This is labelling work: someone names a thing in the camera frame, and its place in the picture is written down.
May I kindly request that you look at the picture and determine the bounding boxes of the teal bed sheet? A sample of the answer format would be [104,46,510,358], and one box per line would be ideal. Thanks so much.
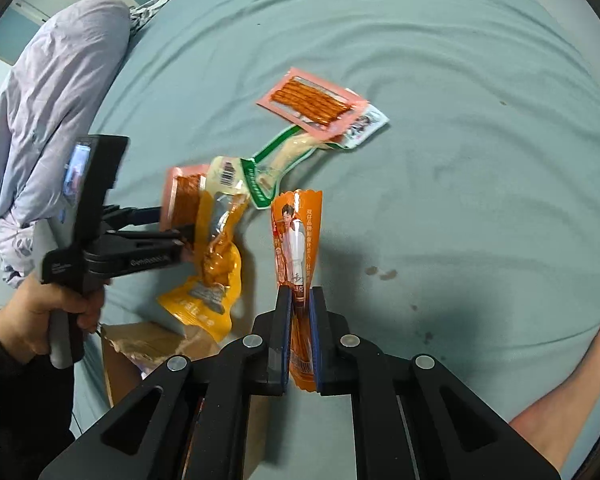
[70,0,600,480]

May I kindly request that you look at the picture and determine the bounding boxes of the brown cardboard box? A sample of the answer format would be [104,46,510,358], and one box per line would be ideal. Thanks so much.
[99,322,268,480]

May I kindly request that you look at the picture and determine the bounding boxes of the orange sausage packet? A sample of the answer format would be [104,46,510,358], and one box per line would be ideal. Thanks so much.
[270,188,324,392]

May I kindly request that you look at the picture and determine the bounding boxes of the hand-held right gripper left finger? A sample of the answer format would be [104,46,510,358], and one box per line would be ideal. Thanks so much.
[39,286,293,480]

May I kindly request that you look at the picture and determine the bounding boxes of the small pink spicy strip packet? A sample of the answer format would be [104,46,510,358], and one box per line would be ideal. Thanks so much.
[161,164,209,243]

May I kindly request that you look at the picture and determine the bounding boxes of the green white chicken foot packet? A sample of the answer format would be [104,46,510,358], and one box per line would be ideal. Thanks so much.
[240,124,362,209]

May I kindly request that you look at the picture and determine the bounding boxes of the person's right forearm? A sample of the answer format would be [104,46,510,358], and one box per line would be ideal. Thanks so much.
[509,304,600,472]

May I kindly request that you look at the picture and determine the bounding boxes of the cream barcode snack packet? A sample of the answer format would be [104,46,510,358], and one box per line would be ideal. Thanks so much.
[206,155,247,197]

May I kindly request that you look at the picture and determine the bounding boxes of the white printed snack packet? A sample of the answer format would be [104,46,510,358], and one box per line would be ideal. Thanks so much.
[337,104,391,149]

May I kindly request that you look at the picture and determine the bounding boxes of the person's left forearm black sleeve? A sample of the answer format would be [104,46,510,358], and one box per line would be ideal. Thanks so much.
[0,309,77,463]

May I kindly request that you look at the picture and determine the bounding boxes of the person's left hand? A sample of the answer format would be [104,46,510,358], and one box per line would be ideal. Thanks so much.
[0,276,107,364]

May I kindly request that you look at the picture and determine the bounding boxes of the dark patterned cloth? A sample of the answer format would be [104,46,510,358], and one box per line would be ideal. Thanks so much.
[128,1,168,37]

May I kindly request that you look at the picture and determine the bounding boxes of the yellow chicken foot packet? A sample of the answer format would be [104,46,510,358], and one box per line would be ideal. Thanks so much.
[157,191,244,342]

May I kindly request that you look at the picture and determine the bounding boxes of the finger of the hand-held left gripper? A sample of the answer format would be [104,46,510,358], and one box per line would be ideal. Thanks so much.
[102,204,165,229]
[111,226,197,252]

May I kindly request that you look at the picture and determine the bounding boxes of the lavender duvet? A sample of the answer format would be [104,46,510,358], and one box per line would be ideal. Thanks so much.
[0,0,134,288]

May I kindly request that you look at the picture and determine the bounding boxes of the large pink spicy strips packet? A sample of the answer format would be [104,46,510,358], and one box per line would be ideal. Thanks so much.
[256,67,370,140]

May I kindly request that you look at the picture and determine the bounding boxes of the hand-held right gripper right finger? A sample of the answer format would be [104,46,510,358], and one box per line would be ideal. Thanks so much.
[307,286,564,480]

